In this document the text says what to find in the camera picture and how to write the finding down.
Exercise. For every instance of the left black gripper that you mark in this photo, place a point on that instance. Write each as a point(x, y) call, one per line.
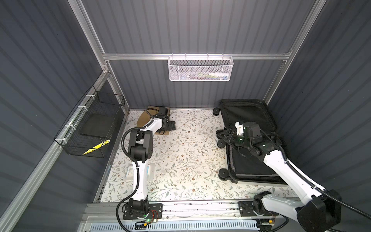
point(169, 125)

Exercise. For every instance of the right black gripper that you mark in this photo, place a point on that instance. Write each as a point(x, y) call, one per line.
point(233, 133)

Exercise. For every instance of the tan shorts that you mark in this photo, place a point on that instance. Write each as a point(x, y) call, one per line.
point(147, 119)

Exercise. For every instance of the black hard-shell suitcase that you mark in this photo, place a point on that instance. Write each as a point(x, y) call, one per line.
point(246, 165)

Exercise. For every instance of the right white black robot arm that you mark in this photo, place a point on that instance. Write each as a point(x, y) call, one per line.
point(317, 210)

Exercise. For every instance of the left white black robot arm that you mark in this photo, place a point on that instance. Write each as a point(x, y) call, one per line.
point(137, 144)

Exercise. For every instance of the floral table cloth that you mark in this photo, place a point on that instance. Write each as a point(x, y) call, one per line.
point(185, 163)

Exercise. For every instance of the yellow black striped item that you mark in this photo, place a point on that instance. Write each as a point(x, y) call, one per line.
point(97, 147)

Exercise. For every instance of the white perforated vent panel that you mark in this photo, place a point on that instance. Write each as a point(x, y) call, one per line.
point(201, 225)

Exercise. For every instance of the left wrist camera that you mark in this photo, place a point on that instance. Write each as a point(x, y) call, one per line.
point(164, 111)

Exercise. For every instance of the white wire mesh basket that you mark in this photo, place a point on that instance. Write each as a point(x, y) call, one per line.
point(200, 68)

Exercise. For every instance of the aluminium mounting rail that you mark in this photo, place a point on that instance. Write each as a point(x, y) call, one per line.
point(177, 210)

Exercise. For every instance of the black wire mesh basket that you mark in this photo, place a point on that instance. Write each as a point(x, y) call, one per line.
point(96, 119)

